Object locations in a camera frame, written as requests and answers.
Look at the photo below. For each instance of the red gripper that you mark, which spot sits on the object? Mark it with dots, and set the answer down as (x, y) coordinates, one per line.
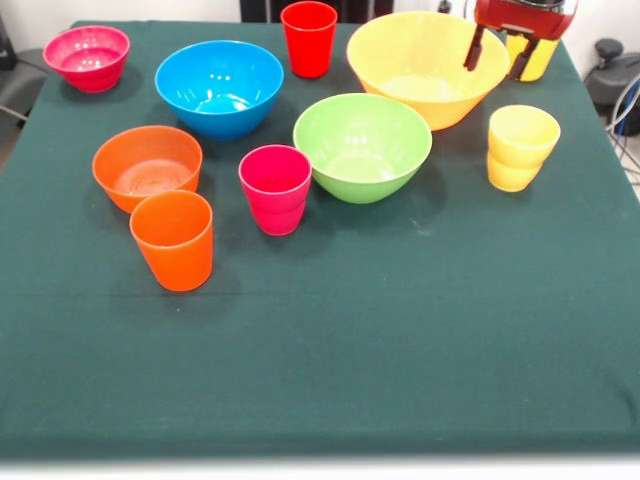
(525, 21)

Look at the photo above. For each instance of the large yellow-orange bowl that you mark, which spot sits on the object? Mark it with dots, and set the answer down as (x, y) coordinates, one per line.
(425, 102)

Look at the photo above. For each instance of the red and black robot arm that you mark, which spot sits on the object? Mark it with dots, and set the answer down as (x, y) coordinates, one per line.
(545, 5)

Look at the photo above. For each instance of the bright yellow cup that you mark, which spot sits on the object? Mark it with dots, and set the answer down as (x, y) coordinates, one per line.
(546, 60)

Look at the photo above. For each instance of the amber yellow cup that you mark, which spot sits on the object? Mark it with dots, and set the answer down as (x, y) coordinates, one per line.
(520, 150)

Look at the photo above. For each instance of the green bowl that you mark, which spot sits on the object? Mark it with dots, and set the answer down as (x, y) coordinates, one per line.
(360, 172)

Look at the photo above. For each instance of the red cup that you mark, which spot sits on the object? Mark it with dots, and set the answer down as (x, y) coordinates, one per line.
(309, 50)

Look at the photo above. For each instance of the pink cup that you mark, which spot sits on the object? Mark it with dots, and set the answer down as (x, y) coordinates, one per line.
(275, 210)

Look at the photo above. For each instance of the blue bowl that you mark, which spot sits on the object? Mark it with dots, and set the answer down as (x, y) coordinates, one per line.
(220, 117)

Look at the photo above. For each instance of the dark green table cloth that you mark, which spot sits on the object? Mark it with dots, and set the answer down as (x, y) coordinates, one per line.
(350, 325)

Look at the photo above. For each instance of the small orange bowl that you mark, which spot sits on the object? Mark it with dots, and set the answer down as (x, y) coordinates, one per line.
(145, 150)

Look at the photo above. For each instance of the orange cup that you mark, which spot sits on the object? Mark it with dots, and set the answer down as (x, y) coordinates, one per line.
(172, 250)

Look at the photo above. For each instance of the pink bowl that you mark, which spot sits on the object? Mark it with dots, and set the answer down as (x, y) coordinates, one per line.
(87, 75)

